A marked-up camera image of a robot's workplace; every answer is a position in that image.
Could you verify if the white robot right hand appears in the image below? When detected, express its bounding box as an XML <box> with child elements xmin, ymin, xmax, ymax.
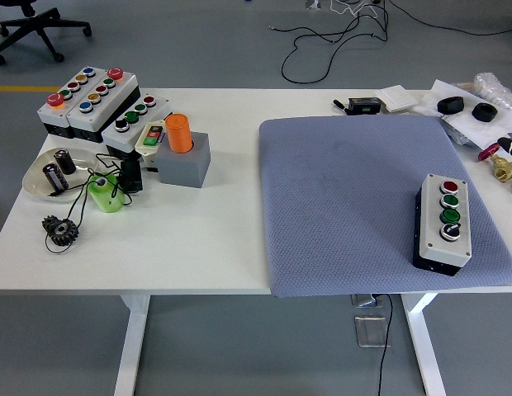
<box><xmin>497</xmin><ymin>122</ymin><xmax>512</xmax><ymax>163</ymax></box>

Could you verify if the four-button control box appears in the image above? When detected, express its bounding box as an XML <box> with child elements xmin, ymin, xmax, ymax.
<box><xmin>412</xmin><ymin>172</ymin><xmax>474</xmax><ymax>276</ymax></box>

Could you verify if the four-button box with black knob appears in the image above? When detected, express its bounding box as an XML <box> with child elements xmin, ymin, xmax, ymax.
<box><xmin>102</xmin><ymin>93</ymin><xmax>173</xmax><ymax>160</ymax></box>

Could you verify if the five-button box with mushroom button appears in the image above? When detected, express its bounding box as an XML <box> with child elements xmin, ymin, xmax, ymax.
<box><xmin>65</xmin><ymin>67</ymin><xmax>141</xmax><ymax>144</ymax></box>
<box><xmin>36</xmin><ymin>65</ymin><xmax>107</xmax><ymax>139</ymax></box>

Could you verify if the clear plastic packet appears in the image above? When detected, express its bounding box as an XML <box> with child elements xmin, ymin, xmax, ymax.
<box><xmin>440</xmin><ymin>117</ymin><xmax>479</xmax><ymax>148</ymax></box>

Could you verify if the clear bubble wrap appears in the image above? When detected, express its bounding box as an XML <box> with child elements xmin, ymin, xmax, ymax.
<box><xmin>473</xmin><ymin>72</ymin><xmax>512</xmax><ymax>115</ymax></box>

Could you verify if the white paper sheet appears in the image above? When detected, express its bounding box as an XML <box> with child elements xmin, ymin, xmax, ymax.
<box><xmin>412</xmin><ymin>78</ymin><xmax>512</xmax><ymax>152</ymax></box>

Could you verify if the black module with green label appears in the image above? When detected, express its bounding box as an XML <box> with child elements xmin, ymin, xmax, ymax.
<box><xmin>347</xmin><ymin>97</ymin><xmax>382</xmax><ymax>116</ymax></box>

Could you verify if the grey-blue textured mat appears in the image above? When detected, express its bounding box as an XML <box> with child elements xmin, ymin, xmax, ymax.
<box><xmin>258</xmin><ymin>114</ymin><xmax>512</xmax><ymax>299</ymax></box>

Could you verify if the white table leg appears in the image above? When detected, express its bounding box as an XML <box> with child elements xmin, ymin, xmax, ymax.
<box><xmin>401</xmin><ymin>293</ymin><xmax>447</xmax><ymax>396</ymax></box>
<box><xmin>113</xmin><ymin>295</ymin><xmax>152</xmax><ymax>396</ymax></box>

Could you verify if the open metal floor socket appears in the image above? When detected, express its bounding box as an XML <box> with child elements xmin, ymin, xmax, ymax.
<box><xmin>349</xmin><ymin>293</ymin><xmax>384</xmax><ymax>309</ymax></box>

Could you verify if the metal floor socket plate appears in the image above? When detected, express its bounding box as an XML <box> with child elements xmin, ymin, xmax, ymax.
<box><xmin>353</xmin><ymin>315</ymin><xmax>391</xmax><ymax>349</ymax></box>

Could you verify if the grey block with hole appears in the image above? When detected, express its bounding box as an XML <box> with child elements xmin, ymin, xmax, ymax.
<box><xmin>154</xmin><ymin>131</ymin><xmax>211</xmax><ymax>189</ymax></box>

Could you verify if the orange cylinder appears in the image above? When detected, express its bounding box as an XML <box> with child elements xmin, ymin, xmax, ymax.
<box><xmin>164</xmin><ymin>113</ymin><xmax>195</xmax><ymax>155</ymax></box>

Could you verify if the small black adapter box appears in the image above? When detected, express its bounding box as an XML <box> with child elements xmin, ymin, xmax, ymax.
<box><xmin>119</xmin><ymin>158</ymin><xmax>145</xmax><ymax>194</ymax></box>

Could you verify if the green plastic cylinder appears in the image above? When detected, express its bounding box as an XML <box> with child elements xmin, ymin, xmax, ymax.
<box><xmin>87</xmin><ymin>172</ymin><xmax>127</xmax><ymax>214</ymax></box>

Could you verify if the black cylindrical capacitor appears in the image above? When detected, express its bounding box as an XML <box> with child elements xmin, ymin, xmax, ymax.
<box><xmin>41</xmin><ymin>163</ymin><xmax>70</xmax><ymax>195</ymax></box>
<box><xmin>53</xmin><ymin>148</ymin><xmax>78</xmax><ymax>175</ymax></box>

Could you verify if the black bevel gear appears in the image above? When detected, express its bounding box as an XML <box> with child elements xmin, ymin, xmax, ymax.
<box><xmin>41</xmin><ymin>214</ymin><xmax>82</xmax><ymax>248</ymax></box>

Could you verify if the silver metal dish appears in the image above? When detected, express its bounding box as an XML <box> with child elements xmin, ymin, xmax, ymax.
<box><xmin>22</xmin><ymin>147</ymin><xmax>101</xmax><ymax>203</ymax></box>

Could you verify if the black office chair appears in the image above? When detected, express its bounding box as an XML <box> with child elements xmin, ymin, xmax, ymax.
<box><xmin>0</xmin><ymin>0</ymin><xmax>93</xmax><ymax>66</ymax></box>

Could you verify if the brass valve with red handle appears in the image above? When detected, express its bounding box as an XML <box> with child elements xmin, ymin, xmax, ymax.
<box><xmin>476</xmin><ymin>143</ymin><xmax>512</xmax><ymax>182</ymax></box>

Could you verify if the black rubber ring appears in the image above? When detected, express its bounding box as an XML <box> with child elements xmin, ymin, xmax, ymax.
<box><xmin>472</xmin><ymin>102</ymin><xmax>499</xmax><ymax>123</ymax></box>
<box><xmin>437</xmin><ymin>96</ymin><xmax>466</xmax><ymax>116</ymax></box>

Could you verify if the white switch plate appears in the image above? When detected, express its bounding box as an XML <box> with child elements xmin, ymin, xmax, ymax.
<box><xmin>375</xmin><ymin>84</ymin><xmax>419</xmax><ymax>113</ymax></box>

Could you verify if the long black floor cable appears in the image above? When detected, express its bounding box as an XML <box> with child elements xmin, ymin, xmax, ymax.
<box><xmin>387</xmin><ymin>0</ymin><xmax>512</xmax><ymax>37</ymax></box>

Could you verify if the white floor cable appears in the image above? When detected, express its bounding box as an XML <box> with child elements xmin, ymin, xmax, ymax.
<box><xmin>329</xmin><ymin>0</ymin><xmax>379</xmax><ymax>18</ymax></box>

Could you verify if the black power cable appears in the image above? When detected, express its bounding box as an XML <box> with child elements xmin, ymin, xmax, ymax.
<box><xmin>377</xmin><ymin>293</ymin><xmax>394</xmax><ymax>396</ymax></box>

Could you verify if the black looped floor cable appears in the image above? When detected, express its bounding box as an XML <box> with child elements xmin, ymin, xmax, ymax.
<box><xmin>268</xmin><ymin>0</ymin><xmax>391</xmax><ymax>83</ymax></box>

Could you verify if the cream red-green switch box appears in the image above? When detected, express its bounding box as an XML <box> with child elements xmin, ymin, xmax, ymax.
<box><xmin>135</xmin><ymin>120</ymin><xmax>168</xmax><ymax>172</ymax></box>

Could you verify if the thin black cord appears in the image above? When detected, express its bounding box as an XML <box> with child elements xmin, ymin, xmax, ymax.
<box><xmin>43</xmin><ymin>152</ymin><xmax>135</xmax><ymax>255</ymax></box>

